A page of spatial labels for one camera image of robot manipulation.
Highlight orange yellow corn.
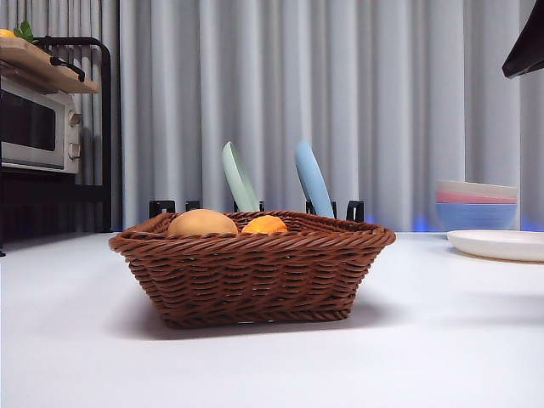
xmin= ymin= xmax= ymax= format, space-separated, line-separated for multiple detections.
xmin=241 ymin=215 xmax=289 ymax=235

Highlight brown wicker basket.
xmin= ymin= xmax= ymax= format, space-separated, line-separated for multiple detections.
xmin=108 ymin=208 xmax=397 ymax=329

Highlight tan potato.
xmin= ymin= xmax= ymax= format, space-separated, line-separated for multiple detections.
xmin=166 ymin=208 xmax=239 ymax=236

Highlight cream white bowl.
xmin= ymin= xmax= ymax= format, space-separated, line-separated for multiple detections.
xmin=435 ymin=178 xmax=519 ymax=199

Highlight pink bowl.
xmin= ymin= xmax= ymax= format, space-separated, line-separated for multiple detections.
xmin=435 ymin=190 xmax=519 ymax=205

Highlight blue bowl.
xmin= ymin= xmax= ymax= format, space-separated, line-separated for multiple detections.
xmin=435 ymin=202 xmax=519 ymax=233

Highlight grey curtain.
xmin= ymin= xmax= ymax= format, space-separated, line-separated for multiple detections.
xmin=0 ymin=0 xmax=544 ymax=233

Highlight white plate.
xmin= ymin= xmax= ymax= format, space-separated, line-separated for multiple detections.
xmin=445 ymin=229 xmax=544 ymax=263

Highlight black dish rack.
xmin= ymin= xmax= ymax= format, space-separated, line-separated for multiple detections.
xmin=148 ymin=198 xmax=366 ymax=223

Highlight light blue plate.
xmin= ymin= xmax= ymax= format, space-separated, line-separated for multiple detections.
xmin=294 ymin=140 xmax=337 ymax=219

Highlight pale green plate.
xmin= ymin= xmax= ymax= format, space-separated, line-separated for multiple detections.
xmin=221 ymin=141 xmax=260 ymax=213

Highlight wooden cutting board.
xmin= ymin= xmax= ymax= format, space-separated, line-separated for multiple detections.
xmin=0 ymin=36 xmax=101 ymax=94

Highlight green leaves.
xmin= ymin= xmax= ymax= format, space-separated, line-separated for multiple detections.
xmin=13 ymin=20 xmax=38 ymax=43

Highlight white toaster oven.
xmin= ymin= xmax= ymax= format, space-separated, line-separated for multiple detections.
xmin=0 ymin=78 xmax=85 ymax=174

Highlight black metal shelf frame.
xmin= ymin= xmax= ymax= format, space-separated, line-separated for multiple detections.
xmin=0 ymin=36 xmax=114 ymax=256

